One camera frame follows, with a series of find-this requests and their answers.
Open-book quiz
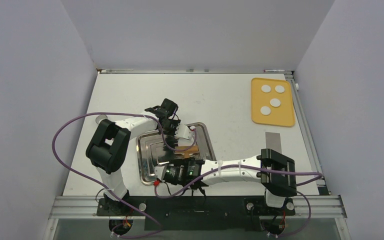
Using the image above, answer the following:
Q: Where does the white dough disc upper left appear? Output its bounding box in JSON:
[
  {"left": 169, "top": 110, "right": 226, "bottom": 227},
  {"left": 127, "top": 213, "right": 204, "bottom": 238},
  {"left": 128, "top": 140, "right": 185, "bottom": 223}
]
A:
[{"left": 261, "top": 84, "right": 272, "bottom": 93}]

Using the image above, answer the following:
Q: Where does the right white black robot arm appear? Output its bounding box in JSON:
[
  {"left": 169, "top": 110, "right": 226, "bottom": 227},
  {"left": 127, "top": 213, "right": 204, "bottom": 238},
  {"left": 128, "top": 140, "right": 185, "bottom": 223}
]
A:
[{"left": 154, "top": 148, "right": 297, "bottom": 214}]

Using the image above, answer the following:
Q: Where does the grey rectangular patch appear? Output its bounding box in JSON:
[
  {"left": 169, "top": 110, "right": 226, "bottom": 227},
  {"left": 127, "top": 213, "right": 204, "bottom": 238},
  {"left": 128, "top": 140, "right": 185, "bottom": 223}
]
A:
[{"left": 265, "top": 132, "right": 282, "bottom": 153}]

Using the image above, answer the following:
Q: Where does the white dough disc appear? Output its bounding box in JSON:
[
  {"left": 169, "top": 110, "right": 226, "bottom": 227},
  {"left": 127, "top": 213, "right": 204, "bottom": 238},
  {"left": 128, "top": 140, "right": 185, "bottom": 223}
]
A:
[
  {"left": 261, "top": 84, "right": 272, "bottom": 93},
  {"left": 270, "top": 98, "right": 282, "bottom": 108},
  {"left": 275, "top": 85, "right": 285, "bottom": 94},
  {"left": 260, "top": 106, "right": 271, "bottom": 116}
]

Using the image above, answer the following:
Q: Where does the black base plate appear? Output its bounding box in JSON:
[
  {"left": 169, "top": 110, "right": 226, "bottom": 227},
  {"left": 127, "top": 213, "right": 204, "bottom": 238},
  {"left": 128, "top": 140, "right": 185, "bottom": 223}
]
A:
[{"left": 96, "top": 196, "right": 296, "bottom": 231}]

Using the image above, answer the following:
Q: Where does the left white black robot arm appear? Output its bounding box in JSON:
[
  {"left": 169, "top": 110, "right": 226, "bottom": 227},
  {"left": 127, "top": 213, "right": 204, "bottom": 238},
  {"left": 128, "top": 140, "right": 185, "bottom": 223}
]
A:
[{"left": 85, "top": 98, "right": 181, "bottom": 215}]

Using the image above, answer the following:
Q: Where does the white dough disc lower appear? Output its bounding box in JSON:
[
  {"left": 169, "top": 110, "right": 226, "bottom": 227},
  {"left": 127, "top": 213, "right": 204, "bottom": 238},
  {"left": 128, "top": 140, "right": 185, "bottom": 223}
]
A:
[{"left": 260, "top": 106, "right": 271, "bottom": 116}]

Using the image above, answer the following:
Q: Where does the aluminium front rail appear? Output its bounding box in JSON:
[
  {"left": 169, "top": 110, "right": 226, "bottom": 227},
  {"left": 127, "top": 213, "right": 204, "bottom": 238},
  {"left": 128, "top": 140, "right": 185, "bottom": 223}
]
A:
[{"left": 48, "top": 195, "right": 347, "bottom": 219}]

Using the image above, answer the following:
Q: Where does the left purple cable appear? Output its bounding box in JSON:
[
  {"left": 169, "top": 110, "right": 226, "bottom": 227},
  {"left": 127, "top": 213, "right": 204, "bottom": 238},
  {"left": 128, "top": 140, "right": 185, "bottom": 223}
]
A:
[{"left": 51, "top": 112, "right": 198, "bottom": 239}]

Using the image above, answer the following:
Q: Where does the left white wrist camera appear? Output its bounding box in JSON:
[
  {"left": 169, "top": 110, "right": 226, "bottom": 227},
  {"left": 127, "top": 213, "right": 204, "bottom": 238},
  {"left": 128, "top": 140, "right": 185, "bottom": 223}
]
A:
[{"left": 174, "top": 124, "right": 195, "bottom": 140}]

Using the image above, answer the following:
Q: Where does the stainless steel tray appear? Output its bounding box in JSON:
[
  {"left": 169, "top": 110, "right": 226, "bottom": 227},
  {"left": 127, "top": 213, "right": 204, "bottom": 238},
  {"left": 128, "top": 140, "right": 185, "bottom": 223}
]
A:
[{"left": 136, "top": 122, "right": 216, "bottom": 186}]

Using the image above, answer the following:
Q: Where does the aluminium back rail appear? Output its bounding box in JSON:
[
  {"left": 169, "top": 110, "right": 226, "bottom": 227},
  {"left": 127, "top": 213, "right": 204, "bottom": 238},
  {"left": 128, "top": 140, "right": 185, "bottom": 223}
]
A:
[{"left": 97, "top": 68, "right": 294, "bottom": 75}]

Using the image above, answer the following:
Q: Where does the white dough disc upper right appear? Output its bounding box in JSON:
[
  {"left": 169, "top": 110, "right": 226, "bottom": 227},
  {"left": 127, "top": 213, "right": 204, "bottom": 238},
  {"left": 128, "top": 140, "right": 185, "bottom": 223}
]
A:
[{"left": 275, "top": 85, "right": 285, "bottom": 94}]

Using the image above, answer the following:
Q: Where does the yellow plastic tray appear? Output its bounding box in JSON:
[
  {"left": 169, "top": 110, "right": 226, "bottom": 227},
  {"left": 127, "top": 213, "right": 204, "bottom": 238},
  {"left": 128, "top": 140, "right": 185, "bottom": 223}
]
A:
[{"left": 251, "top": 77, "right": 296, "bottom": 128}]

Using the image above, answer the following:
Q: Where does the white dough disc middle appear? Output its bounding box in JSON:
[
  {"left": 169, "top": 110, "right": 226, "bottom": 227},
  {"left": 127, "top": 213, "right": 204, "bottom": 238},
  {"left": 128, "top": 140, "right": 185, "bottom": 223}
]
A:
[{"left": 270, "top": 98, "right": 282, "bottom": 108}]

